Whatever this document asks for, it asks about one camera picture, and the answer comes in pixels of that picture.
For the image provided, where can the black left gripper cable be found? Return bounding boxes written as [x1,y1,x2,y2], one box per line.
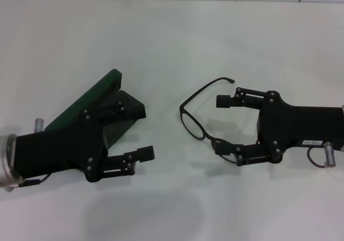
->
[10,174,51,192]

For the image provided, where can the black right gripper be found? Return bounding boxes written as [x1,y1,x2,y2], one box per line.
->
[214,87,344,166]

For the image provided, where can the green glasses case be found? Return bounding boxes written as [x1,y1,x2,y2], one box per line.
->
[44,68,147,151]

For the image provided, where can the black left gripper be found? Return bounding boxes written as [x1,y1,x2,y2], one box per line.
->
[13,100,128,183]

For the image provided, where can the silver cylindrical wrist plug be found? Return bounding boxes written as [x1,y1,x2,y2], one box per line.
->
[34,118,46,133]

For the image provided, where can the white label sticker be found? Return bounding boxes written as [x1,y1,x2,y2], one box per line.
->
[302,139,324,147]

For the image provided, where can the black glasses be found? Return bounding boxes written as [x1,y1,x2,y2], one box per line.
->
[178,76,242,164]

